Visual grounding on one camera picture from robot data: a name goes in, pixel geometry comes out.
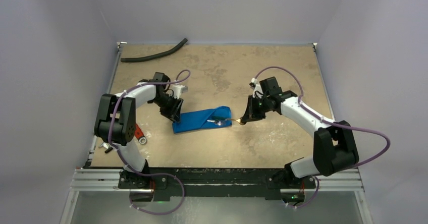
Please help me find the red handled wrench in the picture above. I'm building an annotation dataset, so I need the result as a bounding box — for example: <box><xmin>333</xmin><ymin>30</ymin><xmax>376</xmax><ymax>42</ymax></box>
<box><xmin>135</xmin><ymin>124</ymin><xmax>147</xmax><ymax>145</ymax></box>

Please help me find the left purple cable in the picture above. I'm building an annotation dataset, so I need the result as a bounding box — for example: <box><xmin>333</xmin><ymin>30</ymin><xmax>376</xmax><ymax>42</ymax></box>
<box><xmin>110</xmin><ymin>69</ymin><xmax>192</xmax><ymax>215</ymax></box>

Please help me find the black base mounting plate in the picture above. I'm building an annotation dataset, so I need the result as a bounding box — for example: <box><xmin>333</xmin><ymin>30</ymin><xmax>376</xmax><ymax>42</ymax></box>
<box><xmin>118</xmin><ymin>167</ymin><xmax>316</xmax><ymax>201</ymax></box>

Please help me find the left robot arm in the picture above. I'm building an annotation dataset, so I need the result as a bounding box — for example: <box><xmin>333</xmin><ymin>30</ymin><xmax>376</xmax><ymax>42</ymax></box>
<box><xmin>94</xmin><ymin>72</ymin><xmax>188</xmax><ymax>188</ymax></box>

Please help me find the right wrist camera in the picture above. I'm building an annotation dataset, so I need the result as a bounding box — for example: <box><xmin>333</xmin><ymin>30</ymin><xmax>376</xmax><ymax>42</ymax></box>
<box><xmin>249</xmin><ymin>78</ymin><xmax>263</xmax><ymax>98</ymax></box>

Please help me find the aluminium frame rail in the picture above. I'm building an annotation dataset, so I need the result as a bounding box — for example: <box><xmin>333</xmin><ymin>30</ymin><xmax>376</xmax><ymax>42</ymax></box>
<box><xmin>70</xmin><ymin>168</ymin><xmax>363</xmax><ymax>193</ymax></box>

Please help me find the silver fork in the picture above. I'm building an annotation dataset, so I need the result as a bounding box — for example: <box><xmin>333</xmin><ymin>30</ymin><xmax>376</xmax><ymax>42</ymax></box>
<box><xmin>207</xmin><ymin>120</ymin><xmax>227</xmax><ymax>126</ymax></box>

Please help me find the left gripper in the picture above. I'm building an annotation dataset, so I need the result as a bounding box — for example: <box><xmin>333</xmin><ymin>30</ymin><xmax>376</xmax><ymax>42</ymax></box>
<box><xmin>151</xmin><ymin>94</ymin><xmax>183</xmax><ymax>124</ymax></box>

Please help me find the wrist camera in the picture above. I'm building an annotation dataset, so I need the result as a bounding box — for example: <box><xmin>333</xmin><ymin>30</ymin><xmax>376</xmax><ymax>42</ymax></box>
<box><xmin>249</xmin><ymin>78</ymin><xmax>263</xmax><ymax>98</ymax></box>
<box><xmin>170</xmin><ymin>84</ymin><xmax>188</xmax><ymax>99</ymax></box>

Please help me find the black foam hose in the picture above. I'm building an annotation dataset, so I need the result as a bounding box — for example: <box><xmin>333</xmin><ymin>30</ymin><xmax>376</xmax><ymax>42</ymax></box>
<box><xmin>120</xmin><ymin>38</ymin><xmax>189</xmax><ymax>64</ymax></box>

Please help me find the blue cloth napkin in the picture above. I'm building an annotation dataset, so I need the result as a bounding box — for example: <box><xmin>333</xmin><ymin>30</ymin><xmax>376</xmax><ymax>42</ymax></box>
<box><xmin>172</xmin><ymin>106</ymin><xmax>232</xmax><ymax>134</ymax></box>

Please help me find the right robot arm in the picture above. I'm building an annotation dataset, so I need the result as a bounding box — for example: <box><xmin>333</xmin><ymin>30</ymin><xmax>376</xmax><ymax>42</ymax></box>
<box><xmin>239</xmin><ymin>77</ymin><xmax>359</xmax><ymax>187</ymax></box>

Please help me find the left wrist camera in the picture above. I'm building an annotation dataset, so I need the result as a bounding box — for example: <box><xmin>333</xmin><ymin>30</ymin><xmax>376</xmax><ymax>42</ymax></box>
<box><xmin>170</xmin><ymin>84</ymin><xmax>188</xmax><ymax>99</ymax></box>

